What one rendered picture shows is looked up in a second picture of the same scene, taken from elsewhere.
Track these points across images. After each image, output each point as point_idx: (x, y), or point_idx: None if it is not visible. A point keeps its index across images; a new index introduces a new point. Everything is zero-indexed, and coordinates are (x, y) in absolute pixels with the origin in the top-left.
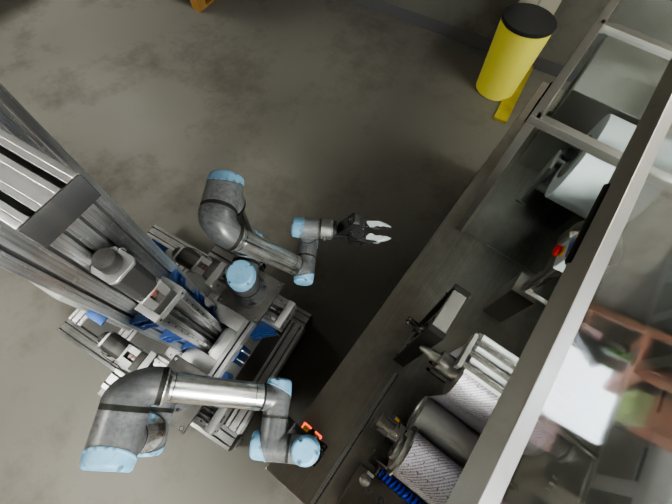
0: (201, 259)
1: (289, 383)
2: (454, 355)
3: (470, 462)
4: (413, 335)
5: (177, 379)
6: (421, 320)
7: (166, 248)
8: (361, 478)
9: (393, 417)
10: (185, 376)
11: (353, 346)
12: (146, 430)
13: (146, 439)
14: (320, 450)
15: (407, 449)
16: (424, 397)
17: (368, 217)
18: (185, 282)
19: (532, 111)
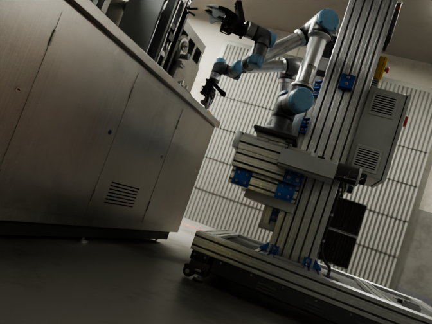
0: (335, 161)
1: (235, 61)
2: (148, 34)
3: None
4: (171, 42)
5: (280, 60)
6: (159, 47)
7: (339, 85)
8: (183, 83)
9: (186, 46)
10: (278, 60)
11: (190, 94)
12: (280, 76)
13: (278, 78)
14: (207, 78)
15: (186, 36)
16: (166, 47)
17: (225, 8)
18: (315, 94)
19: None
